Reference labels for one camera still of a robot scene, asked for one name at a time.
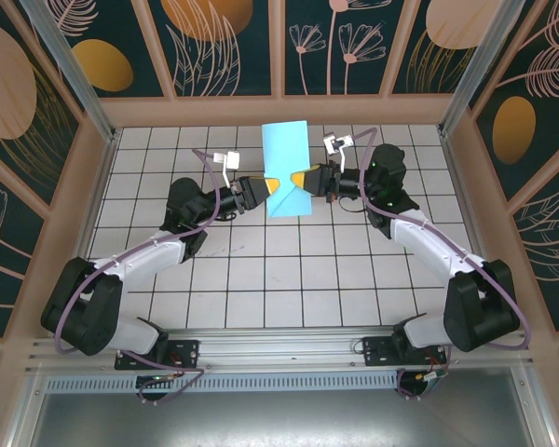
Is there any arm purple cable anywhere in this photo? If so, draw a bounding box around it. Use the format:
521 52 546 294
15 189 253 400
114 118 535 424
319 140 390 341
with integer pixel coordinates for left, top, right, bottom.
353 128 533 400
53 148 225 407

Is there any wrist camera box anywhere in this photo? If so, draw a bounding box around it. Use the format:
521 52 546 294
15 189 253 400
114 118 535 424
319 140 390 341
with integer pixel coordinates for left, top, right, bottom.
211 148 243 190
321 131 357 171

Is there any aluminium side rail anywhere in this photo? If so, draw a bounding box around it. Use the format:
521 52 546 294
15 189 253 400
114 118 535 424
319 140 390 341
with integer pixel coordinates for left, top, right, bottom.
440 132 511 330
55 129 122 337

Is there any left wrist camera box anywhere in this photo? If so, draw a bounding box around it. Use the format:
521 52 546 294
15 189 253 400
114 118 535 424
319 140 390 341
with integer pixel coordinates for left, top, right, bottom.
211 148 243 190

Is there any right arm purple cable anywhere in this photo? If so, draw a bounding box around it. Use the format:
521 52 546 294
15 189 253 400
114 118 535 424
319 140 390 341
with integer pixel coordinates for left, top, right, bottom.
353 128 533 400

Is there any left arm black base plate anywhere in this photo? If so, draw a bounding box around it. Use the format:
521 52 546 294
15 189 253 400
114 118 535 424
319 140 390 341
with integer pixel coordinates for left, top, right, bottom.
115 338 201 372

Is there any light blue paper sheet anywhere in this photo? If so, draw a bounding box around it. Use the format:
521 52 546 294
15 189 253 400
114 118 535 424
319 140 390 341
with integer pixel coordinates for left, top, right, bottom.
260 119 314 219

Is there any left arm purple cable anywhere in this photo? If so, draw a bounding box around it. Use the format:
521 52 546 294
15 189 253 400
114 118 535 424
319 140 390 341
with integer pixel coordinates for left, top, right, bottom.
53 148 225 407

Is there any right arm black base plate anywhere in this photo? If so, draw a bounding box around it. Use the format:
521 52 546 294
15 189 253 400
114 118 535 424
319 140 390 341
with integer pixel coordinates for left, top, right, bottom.
361 334 448 370

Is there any grey metal sheet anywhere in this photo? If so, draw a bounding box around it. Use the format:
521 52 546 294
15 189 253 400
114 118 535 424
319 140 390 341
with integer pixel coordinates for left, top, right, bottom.
8 367 558 447

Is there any aluminium frame post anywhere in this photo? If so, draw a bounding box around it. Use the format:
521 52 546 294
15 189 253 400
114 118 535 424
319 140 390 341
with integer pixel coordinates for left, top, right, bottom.
20 0 122 143
437 0 525 137

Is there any slotted grey cable duct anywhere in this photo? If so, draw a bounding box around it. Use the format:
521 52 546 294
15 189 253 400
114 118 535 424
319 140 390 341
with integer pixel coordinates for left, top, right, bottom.
44 371 402 395

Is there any aluminium mounting rail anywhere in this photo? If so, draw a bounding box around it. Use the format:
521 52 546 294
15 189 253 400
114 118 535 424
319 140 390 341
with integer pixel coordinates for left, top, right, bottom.
25 325 538 374

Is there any small green circuit board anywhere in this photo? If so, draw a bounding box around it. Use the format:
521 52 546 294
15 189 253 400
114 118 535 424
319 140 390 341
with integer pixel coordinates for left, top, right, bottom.
416 368 450 387

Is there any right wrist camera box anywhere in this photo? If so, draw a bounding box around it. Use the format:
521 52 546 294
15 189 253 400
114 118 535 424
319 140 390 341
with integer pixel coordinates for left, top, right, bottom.
321 131 357 171

